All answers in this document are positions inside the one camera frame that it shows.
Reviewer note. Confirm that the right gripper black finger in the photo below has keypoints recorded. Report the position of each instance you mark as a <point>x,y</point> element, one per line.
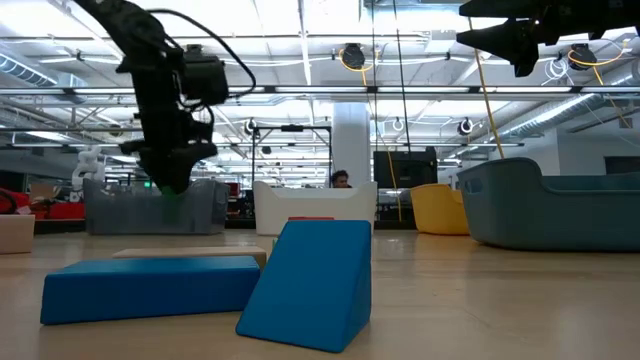
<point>500,9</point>
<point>505,40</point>

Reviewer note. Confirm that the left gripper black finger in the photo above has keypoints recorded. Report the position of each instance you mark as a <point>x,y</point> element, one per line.
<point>172,170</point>

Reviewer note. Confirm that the long natural wood plank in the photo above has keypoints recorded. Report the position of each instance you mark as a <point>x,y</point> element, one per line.
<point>190,251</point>

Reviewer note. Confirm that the long blue rectangular block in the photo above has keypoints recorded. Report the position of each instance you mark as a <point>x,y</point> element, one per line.
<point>150,290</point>

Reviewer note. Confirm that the green half-cylinder block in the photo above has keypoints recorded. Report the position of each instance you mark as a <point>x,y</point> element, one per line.
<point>274,243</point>

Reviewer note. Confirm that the red block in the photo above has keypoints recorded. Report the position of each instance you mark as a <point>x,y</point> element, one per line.
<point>310,218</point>

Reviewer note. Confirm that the natural wood block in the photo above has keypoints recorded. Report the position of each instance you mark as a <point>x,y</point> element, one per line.
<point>15,235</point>

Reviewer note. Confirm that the blue wedge block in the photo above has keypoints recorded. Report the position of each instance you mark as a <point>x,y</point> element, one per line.
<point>310,290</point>

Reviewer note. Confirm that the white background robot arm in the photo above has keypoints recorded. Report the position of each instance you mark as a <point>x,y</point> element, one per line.
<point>87,162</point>

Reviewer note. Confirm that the grey plastic bin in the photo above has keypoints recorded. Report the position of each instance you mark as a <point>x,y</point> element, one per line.
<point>125,210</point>

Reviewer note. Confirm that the red storage bin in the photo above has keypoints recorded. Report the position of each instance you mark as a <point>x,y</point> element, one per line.
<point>65,211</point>
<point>20,202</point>

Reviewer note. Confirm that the cardboard box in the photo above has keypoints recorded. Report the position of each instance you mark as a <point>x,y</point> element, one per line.
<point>44,192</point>

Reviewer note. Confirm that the white plastic bin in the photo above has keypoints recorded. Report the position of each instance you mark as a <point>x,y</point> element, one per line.
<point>310,205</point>

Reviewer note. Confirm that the long ceiling light strip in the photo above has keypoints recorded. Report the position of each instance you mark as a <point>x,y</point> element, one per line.
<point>320,89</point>

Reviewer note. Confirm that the black monitor screen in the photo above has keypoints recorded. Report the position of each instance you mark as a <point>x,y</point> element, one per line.
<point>405,170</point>

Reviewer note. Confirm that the person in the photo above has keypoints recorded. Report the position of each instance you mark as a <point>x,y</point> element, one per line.
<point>340,179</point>

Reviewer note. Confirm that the teal plastic bin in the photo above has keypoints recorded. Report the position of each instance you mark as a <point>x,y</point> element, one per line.
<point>525,215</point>

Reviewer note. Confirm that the white building column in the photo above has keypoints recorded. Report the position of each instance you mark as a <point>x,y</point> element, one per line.
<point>351,145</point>

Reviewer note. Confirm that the yellow plastic bin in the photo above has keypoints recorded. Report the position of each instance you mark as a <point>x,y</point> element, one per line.
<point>437,210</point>

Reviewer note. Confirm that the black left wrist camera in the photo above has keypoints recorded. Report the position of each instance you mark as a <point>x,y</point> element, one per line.
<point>205,77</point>

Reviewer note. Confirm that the silver ventilation duct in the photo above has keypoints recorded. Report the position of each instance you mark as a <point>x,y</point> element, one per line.
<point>550,117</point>

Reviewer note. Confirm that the black background frame rig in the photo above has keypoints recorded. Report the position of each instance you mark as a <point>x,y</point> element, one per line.
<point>291,128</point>

